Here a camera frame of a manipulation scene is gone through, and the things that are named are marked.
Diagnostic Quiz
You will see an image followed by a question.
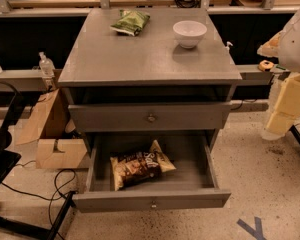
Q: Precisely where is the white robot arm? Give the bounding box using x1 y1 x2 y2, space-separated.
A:
257 8 300 140

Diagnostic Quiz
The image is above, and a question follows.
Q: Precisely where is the clear sanitizer bottle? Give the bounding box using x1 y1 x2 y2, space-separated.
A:
39 52 55 77

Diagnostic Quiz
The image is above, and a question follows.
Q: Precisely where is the closed grey upper drawer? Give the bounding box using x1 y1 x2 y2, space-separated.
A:
68 102 231 132

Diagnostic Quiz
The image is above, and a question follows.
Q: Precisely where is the white ceramic bowl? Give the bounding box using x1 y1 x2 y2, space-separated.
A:
173 20 207 49

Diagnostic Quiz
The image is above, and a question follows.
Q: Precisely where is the black floor cable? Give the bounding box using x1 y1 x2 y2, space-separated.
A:
1 159 78 240

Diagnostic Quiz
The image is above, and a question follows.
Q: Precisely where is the open grey middle drawer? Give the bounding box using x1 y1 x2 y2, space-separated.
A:
73 131 231 212

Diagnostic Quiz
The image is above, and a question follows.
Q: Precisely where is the black stand frame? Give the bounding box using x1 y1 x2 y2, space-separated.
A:
0 82 75 240

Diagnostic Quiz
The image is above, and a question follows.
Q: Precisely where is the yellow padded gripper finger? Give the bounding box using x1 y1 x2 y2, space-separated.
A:
261 73 300 141

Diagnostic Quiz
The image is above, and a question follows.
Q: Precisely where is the green chip bag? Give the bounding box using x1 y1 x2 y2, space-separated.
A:
111 10 150 36

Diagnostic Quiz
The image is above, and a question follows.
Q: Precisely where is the brown chip bag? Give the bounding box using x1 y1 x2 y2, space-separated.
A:
110 140 176 191

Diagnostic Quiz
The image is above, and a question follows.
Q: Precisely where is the small white pump bottle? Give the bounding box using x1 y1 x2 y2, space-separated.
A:
225 41 233 54

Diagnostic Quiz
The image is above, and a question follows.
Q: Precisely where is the cardboard box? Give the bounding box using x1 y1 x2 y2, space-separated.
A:
16 89 87 169

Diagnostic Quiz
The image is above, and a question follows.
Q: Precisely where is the green small object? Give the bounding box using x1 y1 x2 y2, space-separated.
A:
276 65 286 70

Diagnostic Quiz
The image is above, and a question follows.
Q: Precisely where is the grey drawer cabinet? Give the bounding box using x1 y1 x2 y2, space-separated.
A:
57 7 243 214

